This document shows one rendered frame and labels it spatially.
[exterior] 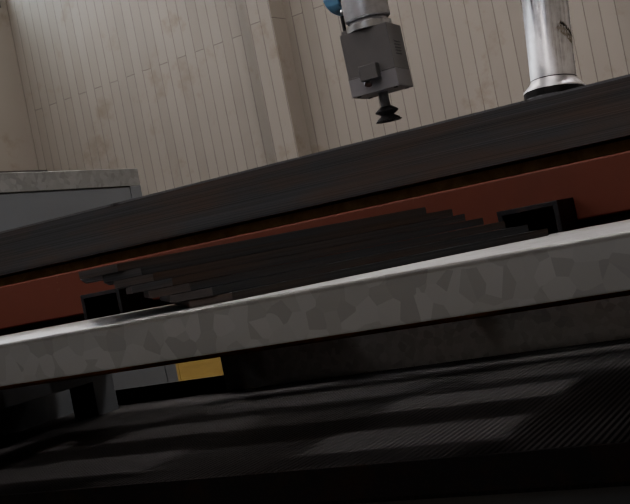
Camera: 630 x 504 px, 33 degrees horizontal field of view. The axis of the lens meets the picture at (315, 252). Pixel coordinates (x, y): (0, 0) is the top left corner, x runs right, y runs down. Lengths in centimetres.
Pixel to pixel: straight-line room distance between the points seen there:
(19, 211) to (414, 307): 165
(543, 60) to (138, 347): 143
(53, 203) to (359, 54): 83
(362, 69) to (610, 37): 815
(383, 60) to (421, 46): 886
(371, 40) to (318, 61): 949
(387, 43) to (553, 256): 117
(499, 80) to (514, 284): 961
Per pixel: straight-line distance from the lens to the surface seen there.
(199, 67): 1220
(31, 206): 222
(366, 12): 173
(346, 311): 62
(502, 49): 1019
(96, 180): 239
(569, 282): 57
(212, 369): 610
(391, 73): 171
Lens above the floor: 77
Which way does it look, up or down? level
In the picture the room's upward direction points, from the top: 11 degrees counter-clockwise
